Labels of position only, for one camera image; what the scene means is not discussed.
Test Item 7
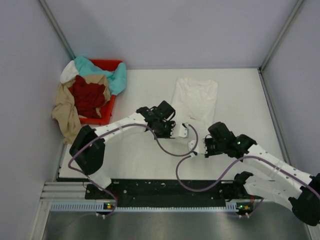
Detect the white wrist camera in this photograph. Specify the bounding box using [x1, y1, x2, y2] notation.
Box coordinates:
[170, 123, 189, 139]
[188, 139, 208, 158]

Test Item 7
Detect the grey slotted cable duct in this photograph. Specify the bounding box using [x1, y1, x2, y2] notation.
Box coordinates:
[50, 201, 251, 212]

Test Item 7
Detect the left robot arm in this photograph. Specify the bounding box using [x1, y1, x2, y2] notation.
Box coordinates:
[68, 100, 176, 199]

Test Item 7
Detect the teal t shirt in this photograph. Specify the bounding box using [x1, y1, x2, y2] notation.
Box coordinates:
[74, 56, 127, 96]

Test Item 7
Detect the dark red t shirt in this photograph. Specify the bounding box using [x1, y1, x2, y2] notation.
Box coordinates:
[68, 74, 110, 119]

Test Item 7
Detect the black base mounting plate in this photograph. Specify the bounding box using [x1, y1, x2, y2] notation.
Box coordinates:
[56, 176, 265, 208]

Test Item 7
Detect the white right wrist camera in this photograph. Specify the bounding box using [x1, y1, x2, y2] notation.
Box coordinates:
[188, 139, 208, 158]

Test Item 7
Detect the right corner aluminium post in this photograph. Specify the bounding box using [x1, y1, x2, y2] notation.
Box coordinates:
[259, 0, 307, 72]

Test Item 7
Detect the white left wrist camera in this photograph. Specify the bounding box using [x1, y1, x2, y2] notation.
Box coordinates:
[170, 123, 189, 139]

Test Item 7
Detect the beige t shirt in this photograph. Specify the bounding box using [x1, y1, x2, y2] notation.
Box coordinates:
[52, 75, 111, 144]

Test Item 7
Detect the red plastic bin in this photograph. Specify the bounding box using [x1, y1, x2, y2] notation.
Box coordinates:
[79, 59, 122, 126]

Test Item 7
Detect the white t shirt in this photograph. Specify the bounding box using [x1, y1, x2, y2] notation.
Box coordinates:
[170, 77, 219, 147]
[60, 60, 79, 84]

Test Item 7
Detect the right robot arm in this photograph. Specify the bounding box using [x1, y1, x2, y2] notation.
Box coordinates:
[204, 122, 320, 227]

